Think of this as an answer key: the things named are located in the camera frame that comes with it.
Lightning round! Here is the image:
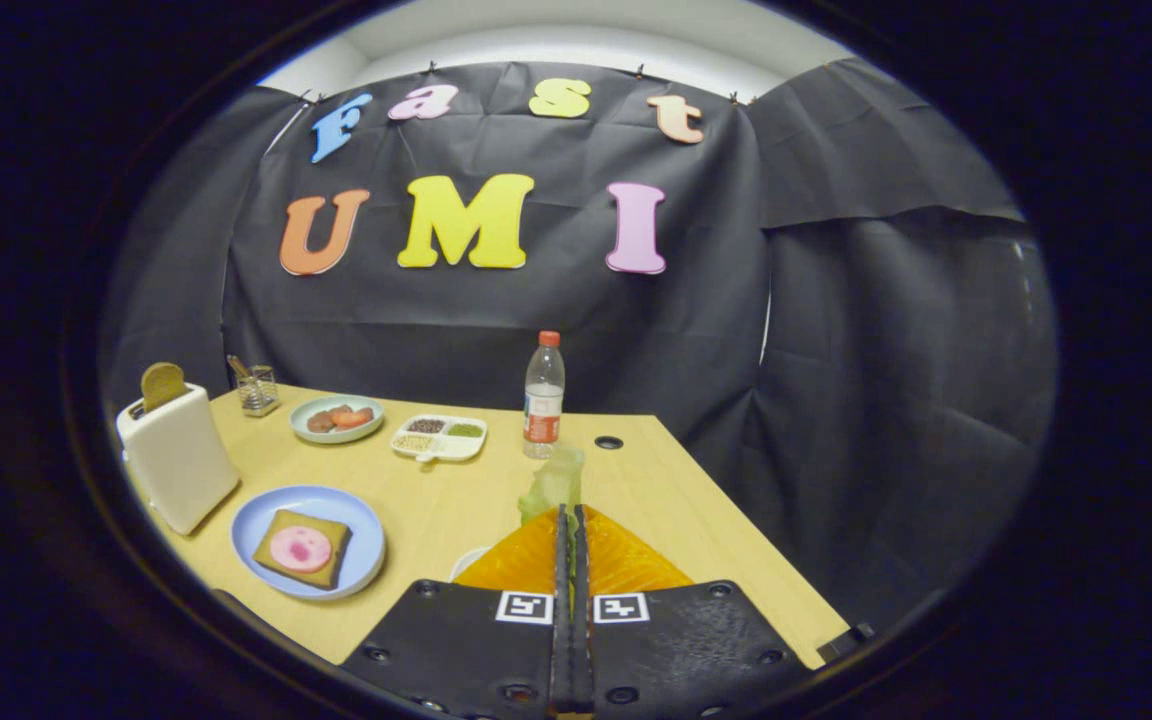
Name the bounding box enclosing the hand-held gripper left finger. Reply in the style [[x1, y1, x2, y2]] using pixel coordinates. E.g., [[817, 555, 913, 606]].
[[339, 503, 573, 720]]

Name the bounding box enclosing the pale green plate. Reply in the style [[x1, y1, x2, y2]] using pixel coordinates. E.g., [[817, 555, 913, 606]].
[[289, 394, 385, 445]]

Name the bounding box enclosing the square toasted bread slice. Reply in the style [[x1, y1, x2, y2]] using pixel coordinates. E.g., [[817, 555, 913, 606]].
[[252, 509, 352, 591]]

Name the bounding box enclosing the green lettuce leaf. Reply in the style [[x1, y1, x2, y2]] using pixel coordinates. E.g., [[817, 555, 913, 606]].
[[518, 447, 587, 526]]

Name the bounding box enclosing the metal wire holder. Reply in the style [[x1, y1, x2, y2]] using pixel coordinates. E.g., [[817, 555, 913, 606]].
[[226, 355, 281, 418]]

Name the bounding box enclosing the pink ham slice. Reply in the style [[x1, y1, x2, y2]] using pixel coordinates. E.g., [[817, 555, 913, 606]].
[[269, 526, 334, 573]]

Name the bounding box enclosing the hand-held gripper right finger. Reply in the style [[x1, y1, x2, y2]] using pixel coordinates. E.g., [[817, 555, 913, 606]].
[[572, 503, 814, 720]]

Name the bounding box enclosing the blue plate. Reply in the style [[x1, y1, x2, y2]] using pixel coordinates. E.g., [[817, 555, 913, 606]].
[[230, 486, 387, 601]]

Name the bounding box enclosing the brown toast slice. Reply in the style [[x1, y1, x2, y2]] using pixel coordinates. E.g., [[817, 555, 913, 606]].
[[141, 362, 188, 414]]

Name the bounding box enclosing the white divided seasoning tray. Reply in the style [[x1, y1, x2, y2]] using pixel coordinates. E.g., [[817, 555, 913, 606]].
[[390, 414, 488, 464]]

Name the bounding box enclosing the black backdrop cloth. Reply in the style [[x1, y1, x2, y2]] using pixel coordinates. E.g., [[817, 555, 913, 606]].
[[101, 58, 1057, 631]]

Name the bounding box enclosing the clear bottle red cap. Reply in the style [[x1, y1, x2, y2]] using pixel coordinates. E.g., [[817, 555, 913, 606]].
[[522, 331, 567, 460]]

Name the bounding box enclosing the white toaster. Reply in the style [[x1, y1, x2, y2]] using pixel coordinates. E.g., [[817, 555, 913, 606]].
[[116, 383, 241, 536]]

